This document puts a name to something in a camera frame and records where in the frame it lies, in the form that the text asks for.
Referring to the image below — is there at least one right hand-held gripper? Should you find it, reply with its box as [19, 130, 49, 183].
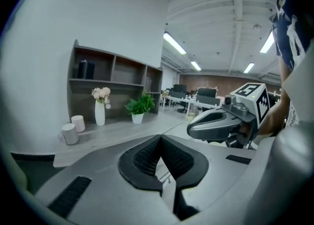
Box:
[186, 83, 270, 144]

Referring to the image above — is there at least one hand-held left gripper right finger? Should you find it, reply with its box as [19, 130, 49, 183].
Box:
[160, 134, 261, 221]

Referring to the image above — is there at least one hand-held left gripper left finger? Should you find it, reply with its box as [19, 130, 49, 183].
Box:
[34, 134, 181, 225]

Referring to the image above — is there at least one person's right forearm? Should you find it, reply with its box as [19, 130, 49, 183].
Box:
[257, 88, 291, 136]

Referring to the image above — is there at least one grey wooden desk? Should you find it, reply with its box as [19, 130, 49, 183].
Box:
[52, 39, 188, 169]

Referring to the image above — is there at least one person's right hand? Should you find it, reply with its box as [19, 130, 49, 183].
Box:
[237, 122, 255, 144]

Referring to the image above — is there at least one white work table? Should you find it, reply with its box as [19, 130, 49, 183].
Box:
[160, 84, 221, 119]

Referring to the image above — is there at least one beige mug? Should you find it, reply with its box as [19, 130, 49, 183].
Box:
[57, 123, 79, 145]

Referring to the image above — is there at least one green plant in white pot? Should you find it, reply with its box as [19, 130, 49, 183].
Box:
[124, 90, 156, 124]

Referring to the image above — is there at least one cream cylindrical cup back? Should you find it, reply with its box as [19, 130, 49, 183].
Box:
[71, 115, 86, 133]

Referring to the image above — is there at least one white vase with pink flowers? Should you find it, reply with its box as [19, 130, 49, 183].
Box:
[91, 86, 111, 126]

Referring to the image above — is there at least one person's navy white top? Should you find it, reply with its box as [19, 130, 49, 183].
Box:
[269, 0, 314, 128]

